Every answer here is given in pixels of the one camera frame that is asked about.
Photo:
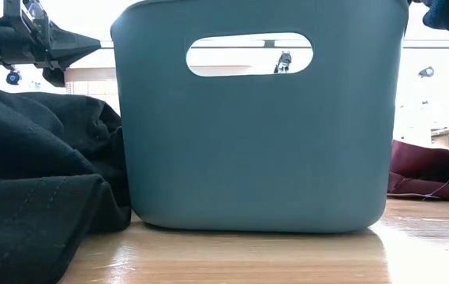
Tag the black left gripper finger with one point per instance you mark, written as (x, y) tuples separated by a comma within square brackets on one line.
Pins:
[(55, 77), (70, 43)]

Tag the black cloth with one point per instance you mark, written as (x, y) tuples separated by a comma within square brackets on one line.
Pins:
[(31, 165)]

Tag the maroon cloth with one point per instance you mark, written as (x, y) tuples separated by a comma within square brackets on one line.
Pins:
[(425, 169)]

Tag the teal plastic bin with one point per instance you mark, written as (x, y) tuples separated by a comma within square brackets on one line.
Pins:
[(255, 150)]

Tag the distant black device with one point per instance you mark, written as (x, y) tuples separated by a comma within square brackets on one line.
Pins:
[(283, 62)]

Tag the black dome camera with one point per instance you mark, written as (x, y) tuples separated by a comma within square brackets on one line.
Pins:
[(13, 77), (426, 72)]

